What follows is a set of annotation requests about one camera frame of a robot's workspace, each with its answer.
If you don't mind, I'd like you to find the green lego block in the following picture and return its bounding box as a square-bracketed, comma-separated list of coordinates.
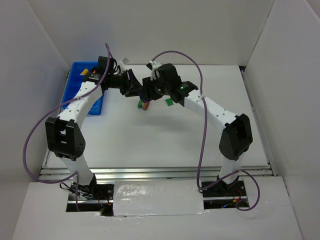
[165, 98, 174, 106]
[137, 100, 143, 109]

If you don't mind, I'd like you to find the yellow rectangular lego brick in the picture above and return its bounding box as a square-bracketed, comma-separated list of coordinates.
[80, 68, 90, 76]

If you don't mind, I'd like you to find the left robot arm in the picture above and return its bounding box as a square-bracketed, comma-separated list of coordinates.
[45, 56, 141, 197]

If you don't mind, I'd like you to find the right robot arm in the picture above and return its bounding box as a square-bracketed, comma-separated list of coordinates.
[140, 61, 253, 194]

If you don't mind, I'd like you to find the pink orange lego piece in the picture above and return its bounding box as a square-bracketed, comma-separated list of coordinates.
[141, 102, 150, 111]

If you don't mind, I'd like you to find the blue compartment bin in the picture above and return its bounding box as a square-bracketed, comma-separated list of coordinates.
[61, 61, 104, 116]

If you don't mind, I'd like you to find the white foil covered panel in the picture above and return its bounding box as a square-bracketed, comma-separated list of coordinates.
[113, 180, 205, 217]

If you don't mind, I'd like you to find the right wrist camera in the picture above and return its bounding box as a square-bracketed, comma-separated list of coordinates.
[146, 60, 162, 80]

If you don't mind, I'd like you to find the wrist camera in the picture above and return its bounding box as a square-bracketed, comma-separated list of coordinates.
[146, 60, 162, 80]
[118, 57, 129, 73]

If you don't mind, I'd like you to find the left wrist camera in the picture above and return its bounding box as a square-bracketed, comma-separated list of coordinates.
[118, 57, 129, 73]

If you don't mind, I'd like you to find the aluminium rail base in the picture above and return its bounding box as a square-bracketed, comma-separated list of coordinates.
[39, 165, 274, 184]

